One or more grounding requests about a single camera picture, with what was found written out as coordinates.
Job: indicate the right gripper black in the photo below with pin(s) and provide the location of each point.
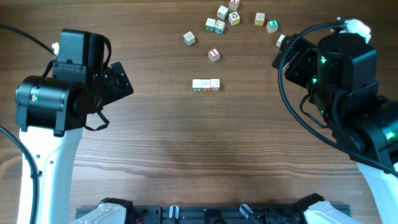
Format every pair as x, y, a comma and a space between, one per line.
298, 66

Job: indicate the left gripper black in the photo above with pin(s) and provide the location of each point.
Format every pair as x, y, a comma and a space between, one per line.
118, 83

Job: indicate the green number six block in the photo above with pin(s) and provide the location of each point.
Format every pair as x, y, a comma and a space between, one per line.
196, 85

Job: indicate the red I wooden block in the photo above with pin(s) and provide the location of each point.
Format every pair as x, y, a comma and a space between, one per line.
214, 54

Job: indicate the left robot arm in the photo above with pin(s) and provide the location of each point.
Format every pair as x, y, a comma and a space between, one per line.
51, 112

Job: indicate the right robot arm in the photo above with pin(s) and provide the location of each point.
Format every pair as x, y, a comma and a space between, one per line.
339, 74

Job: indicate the plain wooden block right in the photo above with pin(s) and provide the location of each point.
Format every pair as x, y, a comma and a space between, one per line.
279, 42

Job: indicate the green E wooden block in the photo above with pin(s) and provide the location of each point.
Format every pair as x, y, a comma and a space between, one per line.
272, 26

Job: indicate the yellow wooden block right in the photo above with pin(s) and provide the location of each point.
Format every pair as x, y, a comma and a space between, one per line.
259, 19

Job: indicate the yellow animal wooden block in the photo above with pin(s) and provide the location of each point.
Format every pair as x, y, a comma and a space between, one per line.
234, 18

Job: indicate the red X wooden block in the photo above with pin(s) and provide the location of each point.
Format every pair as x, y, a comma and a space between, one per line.
234, 4

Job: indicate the green edged wooden block top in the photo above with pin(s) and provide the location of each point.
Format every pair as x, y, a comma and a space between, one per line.
222, 12

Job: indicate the blue letter wooden block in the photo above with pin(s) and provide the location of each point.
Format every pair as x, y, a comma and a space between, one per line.
189, 38

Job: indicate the green Z wooden block left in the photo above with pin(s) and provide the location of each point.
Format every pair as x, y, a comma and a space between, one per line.
210, 24

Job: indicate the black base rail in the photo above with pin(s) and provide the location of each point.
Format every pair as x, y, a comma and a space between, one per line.
268, 214

